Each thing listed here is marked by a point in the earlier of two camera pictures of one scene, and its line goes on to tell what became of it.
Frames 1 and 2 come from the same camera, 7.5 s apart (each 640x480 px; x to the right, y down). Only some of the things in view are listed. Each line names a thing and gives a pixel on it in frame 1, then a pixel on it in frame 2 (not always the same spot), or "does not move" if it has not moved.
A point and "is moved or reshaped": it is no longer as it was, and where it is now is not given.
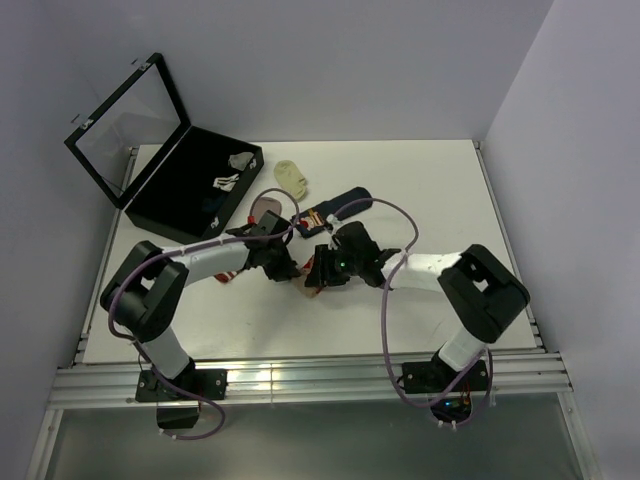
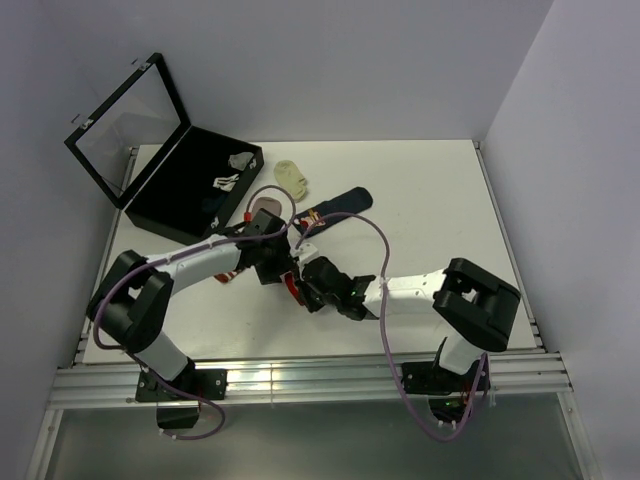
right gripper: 321,273 → 304,291
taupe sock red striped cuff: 260,208 does not move
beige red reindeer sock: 300,280 is moved or reshaped
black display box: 141,148 does not move
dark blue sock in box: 212,204 does not move
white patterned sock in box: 226,183 does not move
